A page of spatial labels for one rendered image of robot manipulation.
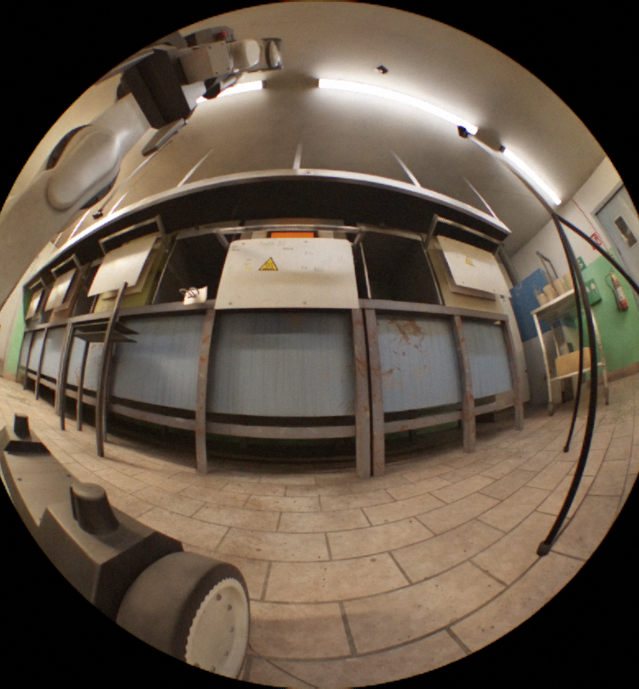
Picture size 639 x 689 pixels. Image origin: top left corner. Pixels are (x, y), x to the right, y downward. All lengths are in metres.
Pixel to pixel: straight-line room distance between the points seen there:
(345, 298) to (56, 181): 0.91
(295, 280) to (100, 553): 0.93
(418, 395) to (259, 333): 0.85
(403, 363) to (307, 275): 0.63
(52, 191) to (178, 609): 0.38
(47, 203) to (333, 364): 1.02
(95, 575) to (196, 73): 0.41
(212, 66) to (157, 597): 0.41
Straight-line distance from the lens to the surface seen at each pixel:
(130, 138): 0.50
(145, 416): 1.28
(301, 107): 2.16
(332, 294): 0.87
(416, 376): 1.10
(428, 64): 2.35
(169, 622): 0.19
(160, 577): 0.21
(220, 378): 1.02
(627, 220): 4.02
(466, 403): 1.25
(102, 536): 0.24
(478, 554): 0.53
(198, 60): 0.28
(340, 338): 1.00
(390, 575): 0.48
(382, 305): 1.07
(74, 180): 0.34
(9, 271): 0.33
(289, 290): 0.87
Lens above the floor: 0.35
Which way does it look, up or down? 17 degrees up
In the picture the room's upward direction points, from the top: 1 degrees counter-clockwise
